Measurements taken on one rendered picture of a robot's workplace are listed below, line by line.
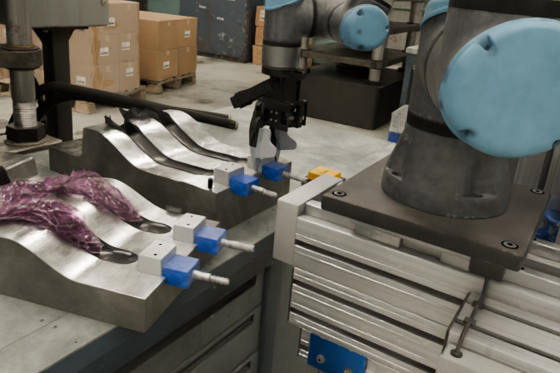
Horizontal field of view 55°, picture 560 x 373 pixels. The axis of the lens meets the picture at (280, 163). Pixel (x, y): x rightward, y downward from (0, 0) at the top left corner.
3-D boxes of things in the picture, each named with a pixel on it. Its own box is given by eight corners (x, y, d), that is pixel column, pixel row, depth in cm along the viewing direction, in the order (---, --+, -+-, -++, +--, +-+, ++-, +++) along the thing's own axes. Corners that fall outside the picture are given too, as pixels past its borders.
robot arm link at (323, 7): (372, 47, 101) (317, 43, 98) (351, 39, 111) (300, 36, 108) (378, 2, 98) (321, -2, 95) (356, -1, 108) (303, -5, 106)
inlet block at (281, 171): (311, 189, 111) (314, 165, 109) (298, 196, 107) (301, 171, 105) (259, 173, 118) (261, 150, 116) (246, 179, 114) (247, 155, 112)
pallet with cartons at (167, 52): (197, 82, 629) (199, 17, 605) (158, 94, 556) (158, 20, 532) (110, 69, 667) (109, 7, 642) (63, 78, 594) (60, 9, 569)
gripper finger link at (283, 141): (293, 169, 113) (291, 130, 109) (270, 161, 116) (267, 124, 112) (301, 161, 116) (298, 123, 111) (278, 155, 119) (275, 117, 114)
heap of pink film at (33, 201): (151, 214, 95) (151, 172, 92) (89, 261, 79) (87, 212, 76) (26, 188, 101) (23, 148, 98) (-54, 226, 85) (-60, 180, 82)
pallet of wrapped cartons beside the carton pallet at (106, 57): (148, 100, 533) (148, 1, 502) (89, 115, 463) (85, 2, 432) (55, 81, 579) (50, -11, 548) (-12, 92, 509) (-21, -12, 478)
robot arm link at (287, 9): (316, -13, 98) (271, -17, 96) (310, 48, 102) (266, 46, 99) (304, -14, 105) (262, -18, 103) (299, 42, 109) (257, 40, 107)
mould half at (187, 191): (288, 198, 122) (293, 141, 118) (213, 237, 101) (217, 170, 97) (134, 146, 147) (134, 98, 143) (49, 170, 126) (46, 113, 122)
